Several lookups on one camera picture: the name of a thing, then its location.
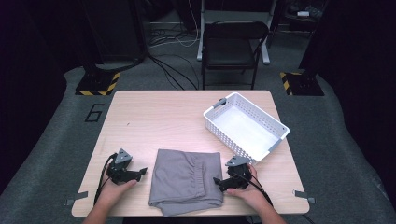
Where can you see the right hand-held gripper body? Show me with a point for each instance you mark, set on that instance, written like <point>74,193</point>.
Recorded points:
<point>238,172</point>

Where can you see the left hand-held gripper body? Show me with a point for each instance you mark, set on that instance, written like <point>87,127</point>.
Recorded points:
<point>120,169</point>

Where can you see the grey pants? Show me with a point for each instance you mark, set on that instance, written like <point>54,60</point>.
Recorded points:
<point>185,180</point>

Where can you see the white plastic basket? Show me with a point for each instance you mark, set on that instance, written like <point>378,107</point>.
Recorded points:
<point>246,127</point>

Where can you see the person's left hand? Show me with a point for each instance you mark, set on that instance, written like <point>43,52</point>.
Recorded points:
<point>112,193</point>

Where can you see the person's right hand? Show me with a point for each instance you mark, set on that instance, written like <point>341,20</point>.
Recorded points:
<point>252,196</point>

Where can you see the striped black stand base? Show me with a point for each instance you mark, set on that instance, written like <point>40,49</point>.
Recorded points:
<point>96,84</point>
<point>303,84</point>

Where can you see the black folding chair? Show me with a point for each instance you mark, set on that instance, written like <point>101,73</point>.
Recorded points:
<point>265,53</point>
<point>230,46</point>

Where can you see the black equipment cabinet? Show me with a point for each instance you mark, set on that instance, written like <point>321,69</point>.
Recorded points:
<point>115,31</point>

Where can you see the small white device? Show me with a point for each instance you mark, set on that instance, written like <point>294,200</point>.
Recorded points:
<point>303,13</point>

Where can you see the grey table bracket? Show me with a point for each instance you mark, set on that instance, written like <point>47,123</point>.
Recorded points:
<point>303,195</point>
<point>76,197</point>

